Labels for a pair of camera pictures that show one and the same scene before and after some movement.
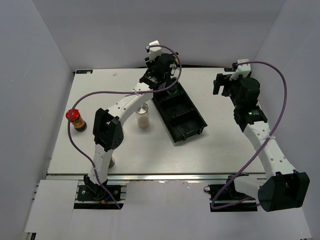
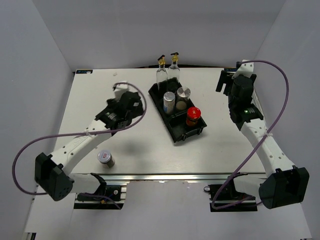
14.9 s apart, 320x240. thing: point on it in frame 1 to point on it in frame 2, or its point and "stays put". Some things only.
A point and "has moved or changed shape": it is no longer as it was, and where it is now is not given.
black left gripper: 149,64 to 112,103
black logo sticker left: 83,71 stays put
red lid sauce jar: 79,124 to 193,114
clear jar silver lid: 142,114 to 183,94
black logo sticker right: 229,69 stays put
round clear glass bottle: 172,91 has moved or changed shape
